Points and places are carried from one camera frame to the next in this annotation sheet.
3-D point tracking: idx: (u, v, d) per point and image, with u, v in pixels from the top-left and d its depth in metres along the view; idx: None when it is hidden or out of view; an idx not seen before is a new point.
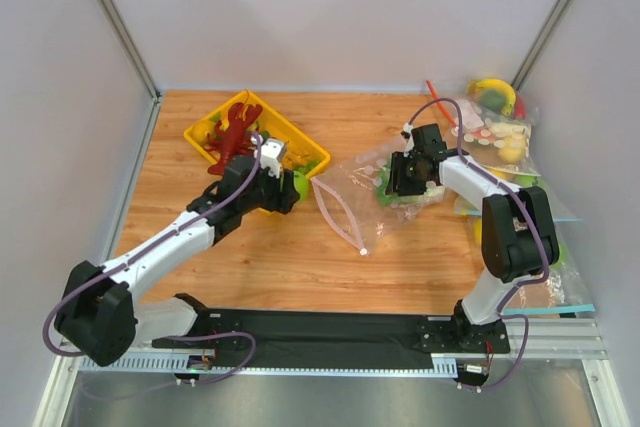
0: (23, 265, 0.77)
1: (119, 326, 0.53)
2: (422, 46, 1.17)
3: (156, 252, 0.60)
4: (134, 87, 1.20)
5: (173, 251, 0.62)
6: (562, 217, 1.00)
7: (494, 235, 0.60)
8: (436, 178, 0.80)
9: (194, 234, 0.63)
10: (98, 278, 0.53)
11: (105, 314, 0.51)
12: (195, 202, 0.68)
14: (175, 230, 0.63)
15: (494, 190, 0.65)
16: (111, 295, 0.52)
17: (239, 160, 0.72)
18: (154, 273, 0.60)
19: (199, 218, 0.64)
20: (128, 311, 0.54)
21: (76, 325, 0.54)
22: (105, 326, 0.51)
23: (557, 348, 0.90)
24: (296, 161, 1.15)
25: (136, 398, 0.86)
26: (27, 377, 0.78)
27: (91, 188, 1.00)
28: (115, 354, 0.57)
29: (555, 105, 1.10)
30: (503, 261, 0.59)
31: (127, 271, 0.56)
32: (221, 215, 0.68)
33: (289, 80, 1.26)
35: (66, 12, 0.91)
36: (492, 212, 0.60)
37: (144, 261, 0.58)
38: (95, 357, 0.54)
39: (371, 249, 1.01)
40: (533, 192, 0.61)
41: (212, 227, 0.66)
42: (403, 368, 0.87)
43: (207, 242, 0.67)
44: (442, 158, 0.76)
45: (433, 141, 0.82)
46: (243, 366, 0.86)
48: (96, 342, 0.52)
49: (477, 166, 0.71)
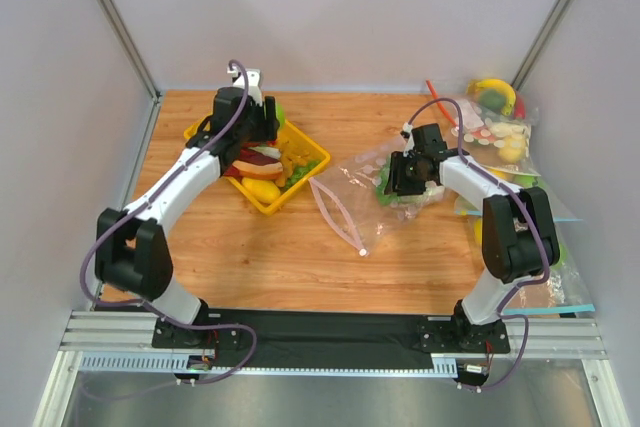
0: (24, 265, 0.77)
1: (158, 257, 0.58)
2: (422, 46, 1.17)
3: (173, 189, 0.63)
4: (134, 87, 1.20)
5: (187, 186, 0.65)
6: (562, 217, 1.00)
7: (495, 236, 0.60)
8: (437, 178, 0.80)
9: (202, 168, 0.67)
10: (127, 218, 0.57)
11: (146, 249, 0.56)
12: (194, 139, 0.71)
14: (182, 167, 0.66)
15: (495, 191, 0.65)
16: (144, 230, 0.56)
17: (226, 90, 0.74)
18: (175, 209, 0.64)
19: (202, 152, 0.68)
20: (162, 241, 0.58)
21: (117, 269, 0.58)
22: (148, 258, 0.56)
23: (557, 348, 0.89)
24: (296, 161, 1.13)
25: (136, 398, 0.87)
26: (28, 377, 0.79)
27: (91, 189, 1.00)
28: (161, 285, 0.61)
29: (555, 105, 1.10)
30: (503, 262, 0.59)
31: (150, 208, 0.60)
32: (221, 146, 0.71)
33: (289, 80, 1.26)
35: (66, 13, 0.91)
36: (494, 217, 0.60)
37: (164, 198, 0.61)
38: (146, 291, 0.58)
39: (370, 249, 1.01)
40: (534, 192, 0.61)
41: (216, 158, 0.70)
42: (403, 368, 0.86)
43: (215, 174, 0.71)
44: (442, 158, 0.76)
45: (433, 140, 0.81)
46: (241, 366, 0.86)
48: (144, 276, 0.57)
49: (477, 166, 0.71)
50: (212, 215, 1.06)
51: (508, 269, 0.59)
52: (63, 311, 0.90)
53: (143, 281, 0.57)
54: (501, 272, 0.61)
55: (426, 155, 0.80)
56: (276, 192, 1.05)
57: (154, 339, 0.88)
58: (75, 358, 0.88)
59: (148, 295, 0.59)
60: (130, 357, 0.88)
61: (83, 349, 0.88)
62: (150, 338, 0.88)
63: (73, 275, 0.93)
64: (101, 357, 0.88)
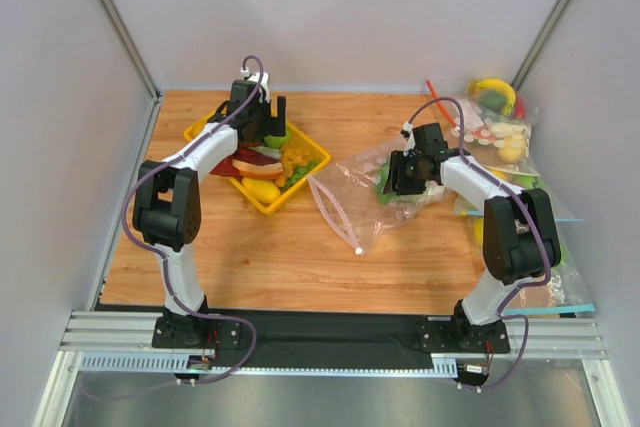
0: (24, 265, 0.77)
1: (193, 205, 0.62)
2: (422, 46, 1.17)
3: (201, 149, 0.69)
4: (134, 88, 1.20)
5: (213, 149, 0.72)
6: (563, 217, 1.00)
7: (495, 236, 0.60)
8: (437, 179, 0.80)
9: (224, 137, 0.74)
10: (165, 165, 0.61)
11: (185, 190, 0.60)
12: (214, 118, 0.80)
14: (208, 134, 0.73)
15: (496, 192, 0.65)
16: (181, 176, 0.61)
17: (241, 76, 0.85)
18: (202, 168, 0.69)
19: (222, 125, 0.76)
20: (198, 191, 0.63)
21: (154, 215, 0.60)
22: (185, 200, 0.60)
23: (557, 348, 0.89)
24: (296, 161, 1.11)
25: (136, 398, 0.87)
26: (27, 377, 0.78)
27: (91, 188, 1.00)
28: (192, 238, 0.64)
29: (555, 105, 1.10)
30: (504, 264, 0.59)
31: (185, 161, 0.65)
32: (239, 123, 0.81)
33: (289, 80, 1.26)
35: (67, 13, 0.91)
36: (496, 217, 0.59)
37: (196, 155, 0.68)
38: (181, 237, 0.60)
39: (368, 249, 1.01)
40: (535, 194, 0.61)
41: (235, 133, 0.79)
42: (403, 368, 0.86)
43: (233, 147, 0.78)
44: (443, 158, 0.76)
45: (434, 140, 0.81)
46: (241, 366, 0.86)
48: (180, 218, 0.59)
49: (478, 167, 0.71)
50: (212, 215, 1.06)
51: (509, 269, 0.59)
52: (63, 311, 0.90)
53: (178, 225, 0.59)
54: (500, 273, 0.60)
55: (428, 155, 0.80)
56: (276, 192, 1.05)
57: (154, 339, 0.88)
58: (75, 358, 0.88)
59: (181, 243, 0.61)
60: (130, 357, 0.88)
61: (83, 350, 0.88)
62: (150, 338, 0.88)
63: (73, 275, 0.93)
64: (101, 357, 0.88)
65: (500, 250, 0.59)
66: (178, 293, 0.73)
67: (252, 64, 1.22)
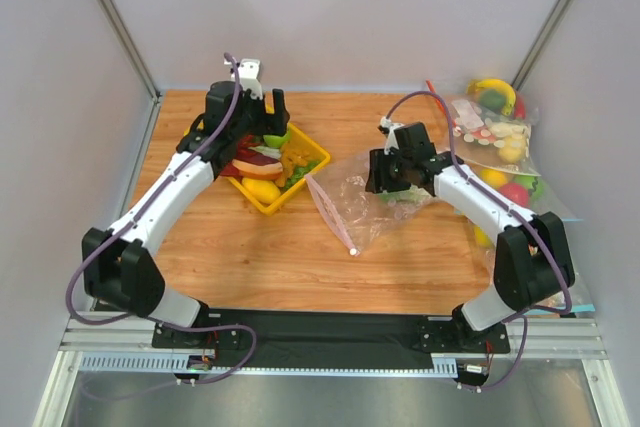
0: (24, 264, 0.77)
1: (145, 278, 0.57)
2: (422, 46, 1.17)
3: (160, 202, 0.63)
4: (134, 88, 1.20)
5: (179, 197, 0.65)
6: (562, 217, 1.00)
7: (512, 271, 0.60)
8: (429, 188, 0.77)
9: (191, 177, 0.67)
10: (111, 240, 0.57)
11: (132, 271, 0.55)
12: (185, 142, 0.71)
14: (171, 176, 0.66)
15: (506, 220, 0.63)
16: (129, 253, 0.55)
17: (218, 86, 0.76)
18: (165, 223, 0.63)
19: (192, 158, 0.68)
20: (150, 261, 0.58)
21: (107, 288, 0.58)
22: (134, 282, 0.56)
23: (557, 348, 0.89)
24: (296, 161, 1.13)
25: (136, 398, 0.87)
26: (28, 376, 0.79)
27: (91, 188, 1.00)
28: (154, 302, 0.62)
29: (555, 105, 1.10)
30: (522, 296, 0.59)
31: (136, 227, 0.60)
32: (215, 147, 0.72)
33: (288, 80, 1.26)
35: (67, 13, 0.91)
36: (513, 255, 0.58)
37: (151, 215, 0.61)
38: (137, 310, 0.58)
39: (362, 249, 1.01)
40: (548, 219, 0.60)
41: (208, 163, 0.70)
42: (403, 369, 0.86)
43: (207, 180, 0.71)
44: (437, 171, 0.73)
45: (421, 143, 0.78)
46: (241, 366, 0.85)
48: (131, 299, 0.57)
49: (478, 182, 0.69)
50: (213, 215, 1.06)
51: (528, 301, 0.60)
52: (63, 311, 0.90)
53: (132, 303, 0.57)
54: (517, 303, 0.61)
55: (418, 163, 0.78)
56: (276, 192, 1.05)
57: (154, 339, 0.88)
58: (75, 358, 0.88)
59: (140, 314, 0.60)
60: (130, 357, 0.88)
61: (83, 350, 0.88)
62: (150, 338, 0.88)
63: None
64: (101, 357, 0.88)
65: (518, 285, 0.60)
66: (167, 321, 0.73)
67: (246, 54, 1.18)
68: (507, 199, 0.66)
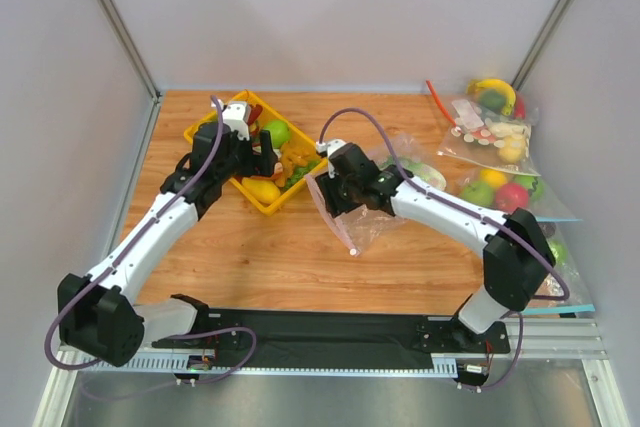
0: (24, 265, 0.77)
1: (122, 329, 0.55)
2: (422, 46, 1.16)
3: (139, 247, 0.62)
4: (134, 88, 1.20)
5: (161, 239, 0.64)
6: (562, 217, 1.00)
7: (505, 280, 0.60)
8: (387, 208, 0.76)
9: (174, 218, 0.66)
10: (88, 288, 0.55)
11: (108, 320, 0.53)
12: (170, 181, 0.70)
14: (154, 218, 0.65)
15: (485, 229, 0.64)
16: (105, 301, 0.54)
17: (205, 128, 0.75)
18: (146, 266, 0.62)
19: (177, 198, 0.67)
20: (129, 311, 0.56)
21: (82, 335, 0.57)
22: (109, 331, 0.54)
23: (557, 348, 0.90)
24: (296, 161, 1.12)
25: (136, 398, 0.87)
26: (27, 377, 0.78)
27: (91, 188, 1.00)
28: (132, 350, 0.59)
29: (555, 105, 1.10)
30: (521, 297, 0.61)
31: (115, 274, 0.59)
32: (200, 187, 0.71)
33: (288, 80, 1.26)
35: (67, 13, 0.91)
36: (505, 262, 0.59)
37: (130, 260, 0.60)
38: (111, 360, 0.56)
39: (361, 250, 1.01)
40: (520, 216, 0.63)
41: (192, 204, 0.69)
42: (403, 369, 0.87)
43: (192, 220, 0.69)
44: (390, 191, 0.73)
45: (362, 165, 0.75)
46: (242, 367, 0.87)
48: (107, 348, 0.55)
49: (438, 195, 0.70)
50: (213, 215, 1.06)
51: (528, 298, 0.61)
52: None
53: (108, 352, 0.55)
54: (517, 304, 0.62)
55: (367, 187, 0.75)
56: (276, 192, 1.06)
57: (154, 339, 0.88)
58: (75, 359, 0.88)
59: (116, 364, 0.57)
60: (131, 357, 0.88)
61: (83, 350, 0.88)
62: None
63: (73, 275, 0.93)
64: None
65: (516, 287, 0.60)
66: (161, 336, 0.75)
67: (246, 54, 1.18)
68: (475, 207, 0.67)
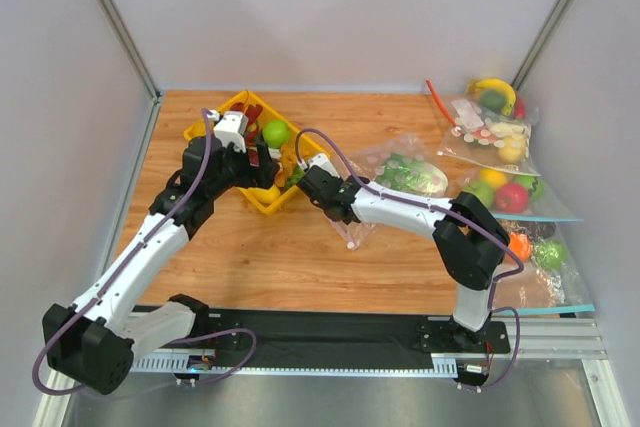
0: (24, 264, 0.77)
1: (108, 358, 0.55)
2: (422, 45, 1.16)
3: (126, 275, 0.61)
4: (133, 88, 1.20)
5: (148, 265, 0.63)
6: (562, 217, 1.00)
7: (460, 262, 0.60)
8: (352, 216, 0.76)
9: (162, 242, 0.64)
10: (73, 319, 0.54)
11: (94, 353, 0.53)
12: (159, 201, 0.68)
14: (141, 243, 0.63)
15: (430, 215, 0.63)
16: (90, 333, 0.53)
17: (195, 144, 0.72)
18: (133, 293, 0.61)
19: (164, 221, 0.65)
20: (116, 340, 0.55)
21: (71, 362, 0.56)
22: (95, 360, 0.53)
23: (557, 348, 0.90)
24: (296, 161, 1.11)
25: (137, 398, 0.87)
26: (27, 377, 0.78)
27: (90, 189, 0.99)
28: (121, 377, 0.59)
29: (555, 105, 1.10)
30: (481, 277, 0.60)
31: (100, 304, 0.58)
32: (191, 205, 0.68)
33: (288, 80, 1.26)
35: (66, 12, 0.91)
36: (452, 244, 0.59)
37: (116, 289, 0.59)
38: (99, 387, 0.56)
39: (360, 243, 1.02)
40: (465, 199, 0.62)
41: (182, 226, 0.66)
42: (403, 368, 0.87)
43: (182, 241, 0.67)
44: (351, 199, 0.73)
45: (324, 181, 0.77)
46: (241, 367, 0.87)
48: (95, 376, 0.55)
49: (391, 194, 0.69)
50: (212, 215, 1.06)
51: (486, 276, 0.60)
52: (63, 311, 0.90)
53: (95, 380, 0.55)
54: (479, 284, 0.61)
55: (331, 200, 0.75)
56: (276, 192, 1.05)
57: None
58: None
59: (105, 391, 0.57)
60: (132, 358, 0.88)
61: None
62: None
63: (73, 276, 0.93)
64: None
65: (470, 267, 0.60)
66: (165, 341, 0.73)
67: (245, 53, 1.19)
68: (423, 196, 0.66)
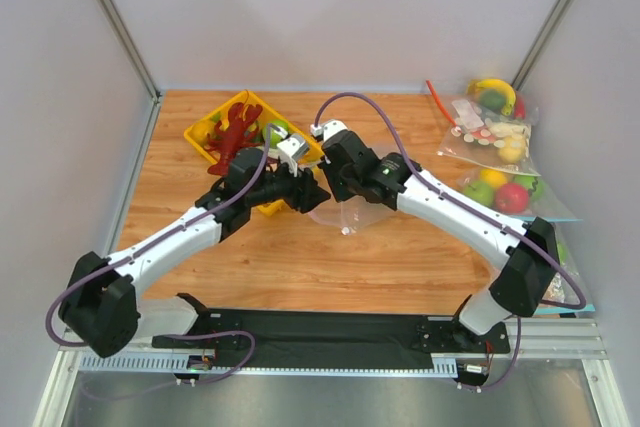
0: (24, 264, 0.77)
1: (122, 318, 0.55)
2: (422, 45, 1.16)
3: (162, 246, 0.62)
4: (133, 88, 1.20)
5: (181, 248, 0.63)
6: (562, 216, 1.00)
7: (522, 291, 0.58)
8: (390, 203, 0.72)
9: (200, 232, 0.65)
10: (104, 269, 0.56)
11: (112, 308, 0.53)
12: (204, 198, 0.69)
14: (181, 226, 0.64)
15: (504, 239, 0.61)
16: (116, 287, 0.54)
17: (244, 154, 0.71)
18: (161, 267, 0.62)
19: (206, 214, 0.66)
20: (132, 303, 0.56)
21: (76, 315, 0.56)
22: (108, 316, 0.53)
23: (557, 348, 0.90)
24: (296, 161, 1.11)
25: (137, 398, 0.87)
26: (27, 377, 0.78)
27: (90, 189, 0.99)
28: (118, 346, 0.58)
29: (556, 106, 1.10)
30: (531, 309, 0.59)
31: (132, 264, 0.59)
32: (229, 212, 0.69)
33: (289, 80, 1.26)
35: (66, 13, 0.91)
36: (525, 278, 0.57)
37: (149, 255, 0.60)
38: (97, 346, 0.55)
39: (356, 229, 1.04)
40: (540, 227, 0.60)
41: (219, 223, 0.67)
42: (403, 369, 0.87)
43: (213, 238, 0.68)
44: (396, 188, 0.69)
45: (360, 154, 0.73)
46: (241, 366, 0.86)
48: (98, 333, 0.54)
49: (452, 196, 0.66)
50: None
51: (533, 310, 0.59)
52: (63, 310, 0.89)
53: (97, 337, 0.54)
54: (522, 313, 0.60)
55: (367, 178, 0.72)
56: None
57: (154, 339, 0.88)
58: (75, 359, 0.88)
59: (100, 352, 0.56)
60: (130, 357, 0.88)
61: (83, 350, 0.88)
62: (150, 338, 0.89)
63: None
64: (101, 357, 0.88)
65: (525, 298, 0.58)
66: (160, 333, 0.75)
67: (245, 53, 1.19)
68: (492, 213, 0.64)
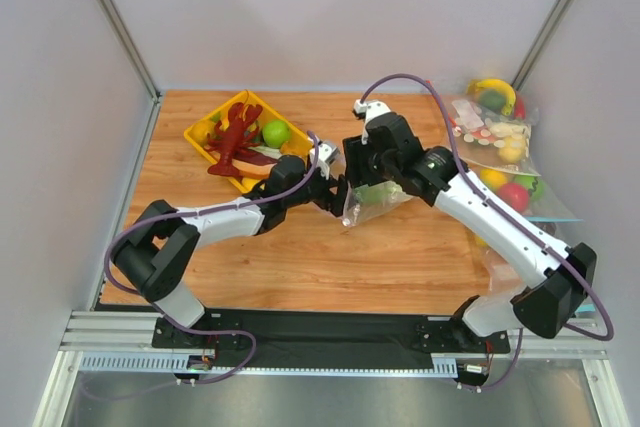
0: (23, 264, 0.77)
1: (178, 263, 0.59)
2: (422, 45, 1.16)
3: (218, 215, 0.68)
4: (133, 89, 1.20)
5: (230, 223, 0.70)
6: (562, 217, 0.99)
7: (549, 312, 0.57)
8: (427, 198, 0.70)
9: (247, 216, 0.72)
10: (175, 214, 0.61)
11: (175, 246, 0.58)
12: (251, 193, 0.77)
14: (235, 205, 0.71)
15: (543, 260, 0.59)
16: (183, 231, 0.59)
17: (286, 160, 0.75)
18: (211, 234, 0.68)
19: (253, 204, 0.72)
20: (190, 252, 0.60)
21: (135, 254, 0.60)
22: (170, 255, 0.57)
23: (557, 348, 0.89)
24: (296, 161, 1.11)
25: (137, 398, 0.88)
26: (28, 377, 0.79)
27: (91, 189, 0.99)
28: (160, 297, 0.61)
29: (556, 106, 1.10)
30: (553, 331, 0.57)
31: (196, 218, 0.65)
32: (266, 210, 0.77)
33: (288, 80, 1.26)
35: (67, 15, 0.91)
36: (557, 300, 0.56)
37: (209, 218, 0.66)
38: (148, 285, 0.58)
39: (354, 221, 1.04)
40: (582, 252, 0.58)
41: (261, 216, 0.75)
42: (403, 369, 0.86)
43: (253, 228, 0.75)
44: (437, 186, 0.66)
45: (406, 141, 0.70)
46: (243, 366, 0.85)
48: (155, 271, 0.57)
49: (497, 205, 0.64)
50: None
51: (555, 334, 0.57)
52: (63, 311, 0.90)
53: (151, 276, 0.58)
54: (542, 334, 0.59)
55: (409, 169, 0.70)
56: None
57: (154, 339, 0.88)
58: (75, 358, 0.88)
59: (146, 294, 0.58)
60: (131, 357, 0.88)
61: (83, 350, 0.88)
62: (150, 338, 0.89)
63: (73, 275, 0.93)
64: (101, 357, 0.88)
65: (550, 319, 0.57)
66: (168, 312, 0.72)
67: (244, 53, 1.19)
68: (535, 229, 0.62)
